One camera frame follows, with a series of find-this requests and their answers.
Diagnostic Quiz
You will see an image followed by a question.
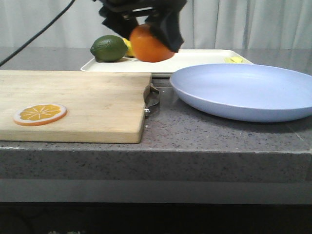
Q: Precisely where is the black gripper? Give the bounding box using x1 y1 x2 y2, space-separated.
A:
99 0 187 52

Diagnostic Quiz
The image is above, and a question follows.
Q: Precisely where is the orange fruit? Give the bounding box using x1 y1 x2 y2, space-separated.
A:
130 24 175 62

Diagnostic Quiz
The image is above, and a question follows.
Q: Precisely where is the light blue plate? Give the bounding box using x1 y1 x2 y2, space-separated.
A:
170 64 312 122

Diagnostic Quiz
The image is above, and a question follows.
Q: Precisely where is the cream white tray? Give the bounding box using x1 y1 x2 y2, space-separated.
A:
80 49 251 78

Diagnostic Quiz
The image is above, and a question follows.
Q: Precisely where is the yellow printed tray decoration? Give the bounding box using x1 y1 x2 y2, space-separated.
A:
224 57 243 63

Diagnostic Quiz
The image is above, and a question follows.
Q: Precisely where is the yellow lemon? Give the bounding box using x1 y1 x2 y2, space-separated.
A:
123 38 135 58

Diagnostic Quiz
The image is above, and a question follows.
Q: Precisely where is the green lime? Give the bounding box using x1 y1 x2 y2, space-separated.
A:
90 35 128 62

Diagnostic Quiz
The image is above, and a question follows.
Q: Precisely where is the grey curtain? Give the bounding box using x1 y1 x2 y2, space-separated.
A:
0 0 312 49

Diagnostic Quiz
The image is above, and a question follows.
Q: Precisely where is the wooden cutting board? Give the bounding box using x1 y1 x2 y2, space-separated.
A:
0 70 152 143

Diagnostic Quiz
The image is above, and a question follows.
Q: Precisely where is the orange slice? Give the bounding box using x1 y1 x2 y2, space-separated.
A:
13 103 67 126

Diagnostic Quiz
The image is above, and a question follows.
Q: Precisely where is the black cable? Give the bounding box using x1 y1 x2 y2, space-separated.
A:
0 0 76 67

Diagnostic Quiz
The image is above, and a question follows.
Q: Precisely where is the metal cutting board handle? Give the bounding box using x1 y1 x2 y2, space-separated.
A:
144 83 160 117

